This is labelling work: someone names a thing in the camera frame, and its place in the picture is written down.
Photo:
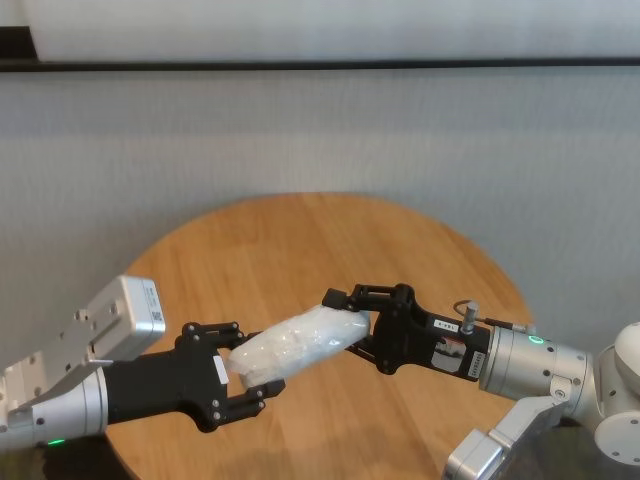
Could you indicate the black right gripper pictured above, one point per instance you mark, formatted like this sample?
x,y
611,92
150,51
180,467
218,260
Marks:
x,y
405,340

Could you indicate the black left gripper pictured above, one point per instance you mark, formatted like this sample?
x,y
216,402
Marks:
x,y
160,385

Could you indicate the white plastic-wrapped sandbag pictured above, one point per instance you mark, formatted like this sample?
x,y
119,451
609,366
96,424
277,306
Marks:
x,y
300,345

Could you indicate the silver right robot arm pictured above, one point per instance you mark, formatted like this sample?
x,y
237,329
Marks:
x,y
530,365

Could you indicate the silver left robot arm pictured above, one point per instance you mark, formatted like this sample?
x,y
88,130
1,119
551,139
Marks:
x,y
65,410

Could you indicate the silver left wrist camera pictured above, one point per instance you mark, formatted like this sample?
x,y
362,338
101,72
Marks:
x,y
135,310

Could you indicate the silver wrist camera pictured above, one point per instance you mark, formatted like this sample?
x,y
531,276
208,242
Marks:
x,y
135,310
475,457

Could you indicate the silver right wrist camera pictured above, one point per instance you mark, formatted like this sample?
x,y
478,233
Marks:
x,y
475,457

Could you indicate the black horizontal rail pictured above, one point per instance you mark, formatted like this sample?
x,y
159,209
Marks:
x,y
320,65

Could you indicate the dark wall panel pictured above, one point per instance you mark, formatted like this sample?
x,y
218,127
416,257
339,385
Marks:
x,y
19,45

